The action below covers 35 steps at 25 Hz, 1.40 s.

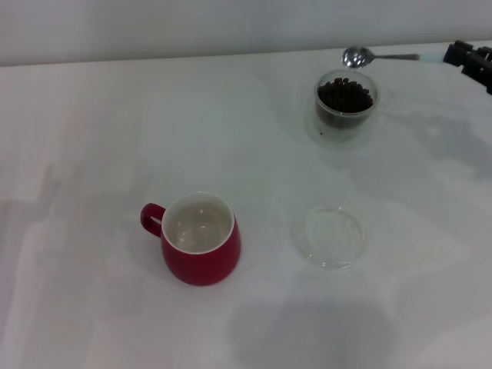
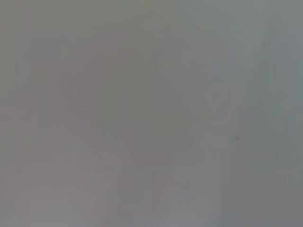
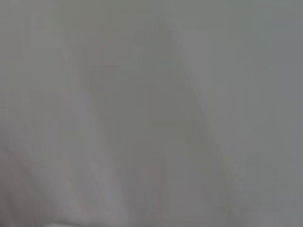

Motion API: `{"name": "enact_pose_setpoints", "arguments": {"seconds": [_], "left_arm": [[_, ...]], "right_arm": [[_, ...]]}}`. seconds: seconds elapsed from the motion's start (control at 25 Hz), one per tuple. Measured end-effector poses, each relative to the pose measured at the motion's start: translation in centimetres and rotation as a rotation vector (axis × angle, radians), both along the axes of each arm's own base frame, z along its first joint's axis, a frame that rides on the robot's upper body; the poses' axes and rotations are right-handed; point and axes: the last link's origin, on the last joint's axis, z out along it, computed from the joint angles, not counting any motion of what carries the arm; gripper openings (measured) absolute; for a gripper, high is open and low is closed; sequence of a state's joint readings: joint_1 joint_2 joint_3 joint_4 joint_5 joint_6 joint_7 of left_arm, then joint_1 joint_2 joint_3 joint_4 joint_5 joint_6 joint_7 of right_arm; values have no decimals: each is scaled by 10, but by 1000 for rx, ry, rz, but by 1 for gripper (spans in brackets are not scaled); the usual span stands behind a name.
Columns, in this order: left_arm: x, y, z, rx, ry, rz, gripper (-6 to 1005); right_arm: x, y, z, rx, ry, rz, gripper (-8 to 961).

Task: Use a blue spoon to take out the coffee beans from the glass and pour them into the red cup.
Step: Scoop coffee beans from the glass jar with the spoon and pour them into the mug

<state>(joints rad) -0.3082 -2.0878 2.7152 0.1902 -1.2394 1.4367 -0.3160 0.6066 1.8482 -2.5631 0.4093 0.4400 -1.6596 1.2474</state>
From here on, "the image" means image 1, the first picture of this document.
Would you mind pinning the red ceramic mug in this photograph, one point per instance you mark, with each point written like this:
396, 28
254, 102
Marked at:
203, 265

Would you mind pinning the pile of coffee beans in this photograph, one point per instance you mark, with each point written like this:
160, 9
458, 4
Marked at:
346, 96

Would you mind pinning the clear double-walled glass cup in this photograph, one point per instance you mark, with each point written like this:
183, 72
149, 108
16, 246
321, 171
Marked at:
342, 140

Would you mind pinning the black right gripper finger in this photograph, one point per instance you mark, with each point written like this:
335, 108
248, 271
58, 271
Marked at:
473, 63

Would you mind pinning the clear glass saucer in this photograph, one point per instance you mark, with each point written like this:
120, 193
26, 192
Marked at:
330, 246

